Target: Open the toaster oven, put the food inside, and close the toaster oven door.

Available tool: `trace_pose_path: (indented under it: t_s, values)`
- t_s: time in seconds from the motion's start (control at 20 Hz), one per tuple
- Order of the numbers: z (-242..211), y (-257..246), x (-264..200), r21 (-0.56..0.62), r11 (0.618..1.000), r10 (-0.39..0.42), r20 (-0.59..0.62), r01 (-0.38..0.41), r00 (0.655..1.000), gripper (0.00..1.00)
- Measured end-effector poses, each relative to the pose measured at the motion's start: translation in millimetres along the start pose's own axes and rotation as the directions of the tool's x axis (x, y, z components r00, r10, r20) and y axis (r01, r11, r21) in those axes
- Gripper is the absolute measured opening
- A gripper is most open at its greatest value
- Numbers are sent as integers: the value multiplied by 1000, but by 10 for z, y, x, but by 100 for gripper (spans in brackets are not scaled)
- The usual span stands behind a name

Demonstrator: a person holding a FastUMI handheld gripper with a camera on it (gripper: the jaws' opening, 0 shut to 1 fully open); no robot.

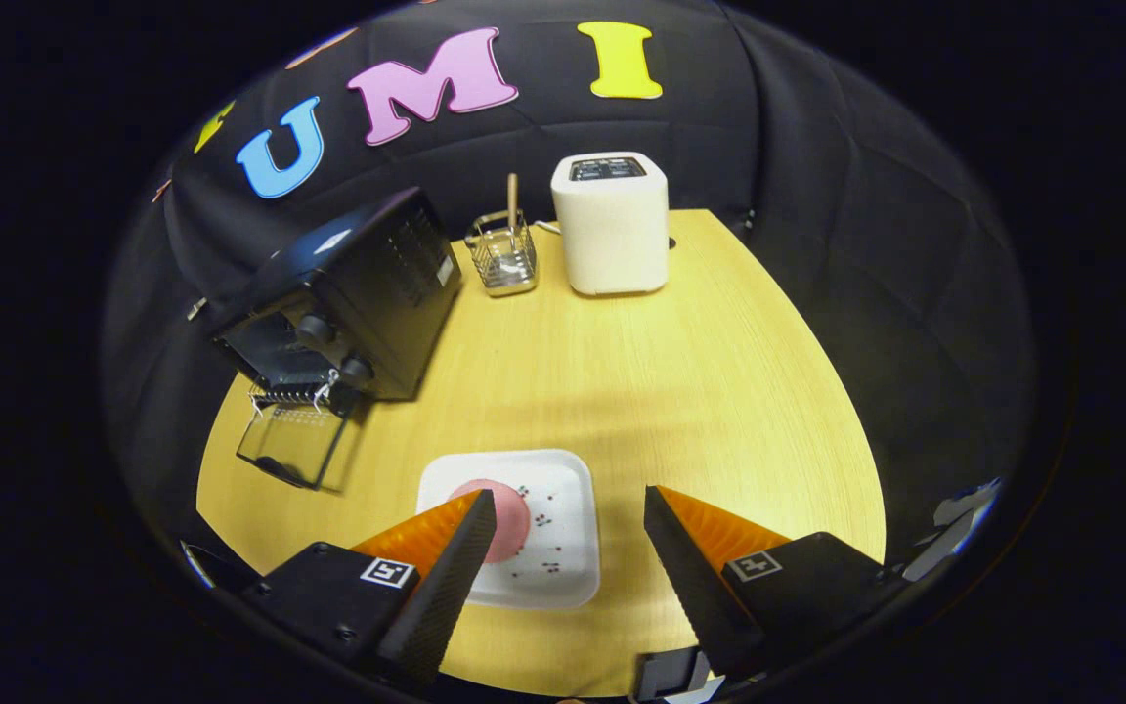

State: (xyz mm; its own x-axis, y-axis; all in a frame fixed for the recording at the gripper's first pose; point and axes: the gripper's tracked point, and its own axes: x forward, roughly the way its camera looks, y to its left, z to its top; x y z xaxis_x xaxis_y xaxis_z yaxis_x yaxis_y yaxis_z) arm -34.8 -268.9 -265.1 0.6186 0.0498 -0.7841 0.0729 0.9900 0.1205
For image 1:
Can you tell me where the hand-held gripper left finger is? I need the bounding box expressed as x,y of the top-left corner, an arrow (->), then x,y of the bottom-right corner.
240,489 -> 498,690

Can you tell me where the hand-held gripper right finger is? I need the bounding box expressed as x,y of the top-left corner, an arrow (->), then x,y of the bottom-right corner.
643,485 -> 911,681

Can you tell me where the pink ham slice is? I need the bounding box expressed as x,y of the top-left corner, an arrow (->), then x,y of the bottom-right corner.
448,478 -> 532,565

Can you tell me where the white square plate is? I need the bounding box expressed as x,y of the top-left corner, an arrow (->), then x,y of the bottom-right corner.
416,449 -> 601,610

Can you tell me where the black toaster oven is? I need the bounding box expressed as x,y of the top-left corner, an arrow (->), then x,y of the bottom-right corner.
209,186 -> 463,490

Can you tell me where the white bread toaster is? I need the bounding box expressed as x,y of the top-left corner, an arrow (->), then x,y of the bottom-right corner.
550,151 -> 671,296

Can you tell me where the black backdrop cloth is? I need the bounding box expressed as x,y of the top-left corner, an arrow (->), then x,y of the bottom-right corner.
99,0 -> 1038,549

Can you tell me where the wire oven rack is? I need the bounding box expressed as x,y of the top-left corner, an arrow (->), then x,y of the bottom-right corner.
248,383 -> 339,410

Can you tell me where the wire mesh utensil basket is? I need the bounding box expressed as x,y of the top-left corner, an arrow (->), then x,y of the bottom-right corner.
465,210 -> 539,298

